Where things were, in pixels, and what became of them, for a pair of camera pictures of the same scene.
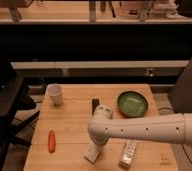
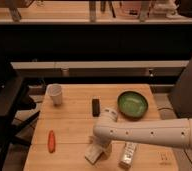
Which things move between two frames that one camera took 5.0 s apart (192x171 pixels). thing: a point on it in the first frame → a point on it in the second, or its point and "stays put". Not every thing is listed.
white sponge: x=93 y=151 stays put
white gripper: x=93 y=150 → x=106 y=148
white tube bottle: x=128 y=153 stays put
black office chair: x=9 y=109 stays put
